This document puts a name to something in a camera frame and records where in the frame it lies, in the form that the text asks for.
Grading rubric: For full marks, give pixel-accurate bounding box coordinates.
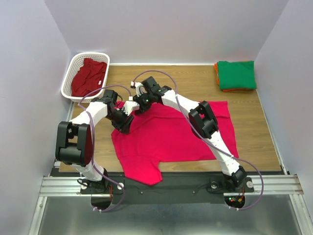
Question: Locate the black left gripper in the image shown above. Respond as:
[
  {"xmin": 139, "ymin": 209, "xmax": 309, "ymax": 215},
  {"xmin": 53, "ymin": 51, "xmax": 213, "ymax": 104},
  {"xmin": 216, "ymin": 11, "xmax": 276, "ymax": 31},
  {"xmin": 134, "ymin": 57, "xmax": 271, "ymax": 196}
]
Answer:
[{"xmin": 106, "ymin": 107, "xmax": 134, "ymax": 135}]

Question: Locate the bright pink t shirt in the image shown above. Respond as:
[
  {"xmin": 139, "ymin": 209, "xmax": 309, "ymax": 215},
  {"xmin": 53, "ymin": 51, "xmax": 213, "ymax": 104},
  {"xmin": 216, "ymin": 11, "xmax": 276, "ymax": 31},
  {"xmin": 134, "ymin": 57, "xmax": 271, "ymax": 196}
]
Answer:
[{"xmin": 111, "ymin": 100, "xmax": 240, "ymax": 187}]

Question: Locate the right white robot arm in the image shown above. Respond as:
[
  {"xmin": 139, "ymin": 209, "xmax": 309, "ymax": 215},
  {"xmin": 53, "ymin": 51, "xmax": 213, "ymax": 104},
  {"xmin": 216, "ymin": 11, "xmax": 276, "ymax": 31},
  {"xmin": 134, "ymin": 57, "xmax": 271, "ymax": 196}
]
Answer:
[{"xmin": 131, "ymin": 76, "xmax": 247, "ymax": 191}]

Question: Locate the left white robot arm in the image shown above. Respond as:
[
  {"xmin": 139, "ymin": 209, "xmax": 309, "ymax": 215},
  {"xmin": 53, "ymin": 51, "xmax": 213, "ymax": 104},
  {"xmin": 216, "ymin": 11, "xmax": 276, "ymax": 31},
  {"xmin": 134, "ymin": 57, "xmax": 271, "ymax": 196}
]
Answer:
[{"xmin": 55, "ymin": 90, "xmax": 139, "ymax": 193}]

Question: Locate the dark red t shirt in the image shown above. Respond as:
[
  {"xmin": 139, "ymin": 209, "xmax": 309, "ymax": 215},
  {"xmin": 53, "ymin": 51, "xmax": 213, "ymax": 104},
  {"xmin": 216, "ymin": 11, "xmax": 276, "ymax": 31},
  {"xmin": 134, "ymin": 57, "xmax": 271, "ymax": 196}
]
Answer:
[{"xmin": 71, "ymin": 58, "xmax": 107, "ymax": 97}]

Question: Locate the white perforated plastic basket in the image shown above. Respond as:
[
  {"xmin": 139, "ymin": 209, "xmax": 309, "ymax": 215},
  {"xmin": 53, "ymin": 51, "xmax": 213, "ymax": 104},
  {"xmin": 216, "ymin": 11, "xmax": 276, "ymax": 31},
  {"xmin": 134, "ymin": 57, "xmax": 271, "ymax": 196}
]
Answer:
[{"xmin": 61, "ymin": 52, "xmax": 110, "ymax": 103}]

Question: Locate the folded orange t shirt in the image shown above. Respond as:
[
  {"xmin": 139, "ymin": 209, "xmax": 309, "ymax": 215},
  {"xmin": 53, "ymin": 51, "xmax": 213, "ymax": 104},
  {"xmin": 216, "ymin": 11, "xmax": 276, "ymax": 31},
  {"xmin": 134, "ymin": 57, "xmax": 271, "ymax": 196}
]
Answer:
[{"xmin": 214, "ymin": 62, "xmax": 256, "ymax": 93}]

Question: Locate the folded green t shirt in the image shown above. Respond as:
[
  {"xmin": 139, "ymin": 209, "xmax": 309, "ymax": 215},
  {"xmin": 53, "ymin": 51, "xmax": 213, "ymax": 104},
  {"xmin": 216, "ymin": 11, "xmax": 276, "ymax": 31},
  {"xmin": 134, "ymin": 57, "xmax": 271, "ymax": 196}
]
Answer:
[{"xmin": 217, "ymin": 60, "xmax": 257, "ymax": 91}]

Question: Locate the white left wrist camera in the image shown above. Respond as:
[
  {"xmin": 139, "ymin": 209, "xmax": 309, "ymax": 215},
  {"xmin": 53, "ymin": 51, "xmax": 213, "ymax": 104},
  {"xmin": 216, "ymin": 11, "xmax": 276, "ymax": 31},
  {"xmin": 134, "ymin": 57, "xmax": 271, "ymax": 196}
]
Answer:
[{"xmin": 122, "ymin": 96, "xmax": 140, "ymax": 116}]

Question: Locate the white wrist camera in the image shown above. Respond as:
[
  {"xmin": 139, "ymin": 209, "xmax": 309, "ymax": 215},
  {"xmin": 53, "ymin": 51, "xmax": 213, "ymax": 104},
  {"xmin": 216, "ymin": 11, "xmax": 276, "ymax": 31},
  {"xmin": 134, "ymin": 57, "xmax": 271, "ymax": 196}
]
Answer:
[
  {"xmin": 122, "ymin": 96, "xmax": 140, "ymax": 116},
  {"xmin": 130, "ymin": 81, "xmax": 146, "ymax": 96}
]

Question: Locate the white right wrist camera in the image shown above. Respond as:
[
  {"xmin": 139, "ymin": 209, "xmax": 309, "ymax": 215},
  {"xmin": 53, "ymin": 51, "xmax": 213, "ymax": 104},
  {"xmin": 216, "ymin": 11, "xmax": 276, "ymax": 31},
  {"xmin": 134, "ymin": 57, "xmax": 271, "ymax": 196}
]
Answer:
[{"xmin": 130, "ymin": 81, "xmax": 146, "ymax": 96}]

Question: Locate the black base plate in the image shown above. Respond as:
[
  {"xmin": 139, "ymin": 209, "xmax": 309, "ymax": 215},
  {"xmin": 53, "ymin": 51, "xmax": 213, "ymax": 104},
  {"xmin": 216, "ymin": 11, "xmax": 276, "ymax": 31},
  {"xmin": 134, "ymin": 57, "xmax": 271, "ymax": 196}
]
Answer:
[{"xmin": 77, "ymin": 172, "xmax": 254, "ymax": 206}]

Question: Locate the aluminium frame rail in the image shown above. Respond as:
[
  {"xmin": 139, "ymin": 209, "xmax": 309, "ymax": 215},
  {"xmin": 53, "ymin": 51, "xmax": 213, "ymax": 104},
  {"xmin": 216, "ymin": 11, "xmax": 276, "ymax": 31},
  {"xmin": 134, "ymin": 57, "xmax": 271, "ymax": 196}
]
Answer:
[{"xmin": 29, "ymin": 100, "xmax": 84, "ymax": 235}]

